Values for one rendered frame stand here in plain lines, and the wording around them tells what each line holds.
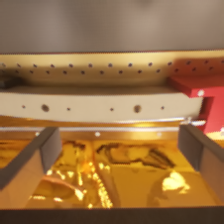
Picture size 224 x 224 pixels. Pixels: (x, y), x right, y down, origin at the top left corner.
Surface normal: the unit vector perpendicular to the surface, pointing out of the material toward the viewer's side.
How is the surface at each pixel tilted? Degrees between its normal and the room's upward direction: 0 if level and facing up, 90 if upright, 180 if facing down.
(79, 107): 90
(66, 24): 62
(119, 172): 92
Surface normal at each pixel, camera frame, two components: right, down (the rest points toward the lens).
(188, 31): 0.09, 0.82
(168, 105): 0.08, 0.46
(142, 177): -0.21, 0.37
